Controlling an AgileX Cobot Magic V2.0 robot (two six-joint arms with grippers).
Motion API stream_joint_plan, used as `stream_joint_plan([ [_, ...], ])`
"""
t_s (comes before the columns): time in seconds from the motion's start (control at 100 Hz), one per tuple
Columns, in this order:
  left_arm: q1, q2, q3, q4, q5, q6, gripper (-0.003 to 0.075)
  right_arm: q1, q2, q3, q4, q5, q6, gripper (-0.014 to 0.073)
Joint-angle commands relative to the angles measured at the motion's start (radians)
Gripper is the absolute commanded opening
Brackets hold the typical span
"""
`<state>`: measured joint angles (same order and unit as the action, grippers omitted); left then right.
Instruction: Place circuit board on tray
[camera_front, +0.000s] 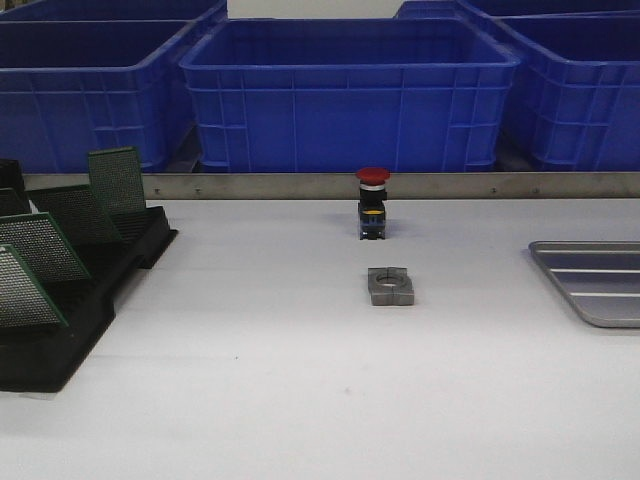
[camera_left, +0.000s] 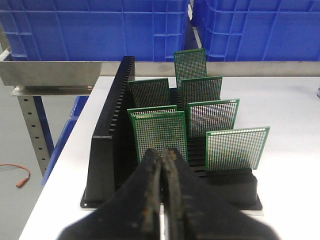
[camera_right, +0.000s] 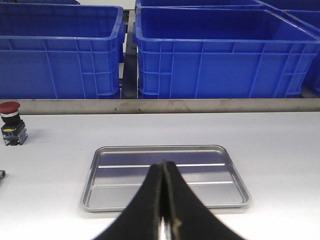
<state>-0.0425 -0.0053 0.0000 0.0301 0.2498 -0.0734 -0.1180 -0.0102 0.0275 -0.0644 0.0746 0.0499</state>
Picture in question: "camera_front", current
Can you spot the far left blue crate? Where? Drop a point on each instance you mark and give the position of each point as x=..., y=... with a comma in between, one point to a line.
x=114, y=10

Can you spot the grey metal clamp block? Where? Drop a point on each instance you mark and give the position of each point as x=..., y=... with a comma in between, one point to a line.
x=390, y=286

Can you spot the centre blue plastic crate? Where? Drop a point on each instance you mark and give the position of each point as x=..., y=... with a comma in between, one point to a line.
x=315, y=96

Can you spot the black slotted board rack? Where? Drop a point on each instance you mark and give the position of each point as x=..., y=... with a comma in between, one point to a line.
x=44, y=359

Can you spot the green circuit board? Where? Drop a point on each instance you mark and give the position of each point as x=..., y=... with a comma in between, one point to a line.
x=78, y=212
x=24, y=302
x=41, y=243
x=11, y=204
x=116, y=178

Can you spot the red emergency stop button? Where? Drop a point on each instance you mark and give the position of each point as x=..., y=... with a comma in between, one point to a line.
x=371, y=208

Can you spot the far right blue crate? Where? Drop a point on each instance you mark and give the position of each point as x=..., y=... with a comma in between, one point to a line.
x=488, y=9

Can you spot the right blue plastic crate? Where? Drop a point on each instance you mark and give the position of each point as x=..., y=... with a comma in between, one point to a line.
x=574, y=103

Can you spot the left blue plastic crate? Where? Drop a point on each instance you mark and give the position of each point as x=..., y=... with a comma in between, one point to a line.
x=71, y=87

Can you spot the silver metal tray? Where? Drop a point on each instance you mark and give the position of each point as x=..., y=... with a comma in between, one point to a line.
x=599, y=279

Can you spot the blue plastic crate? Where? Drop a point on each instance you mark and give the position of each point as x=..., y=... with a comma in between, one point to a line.
x=71, y=87
x=315, y=96
x=574, y=103

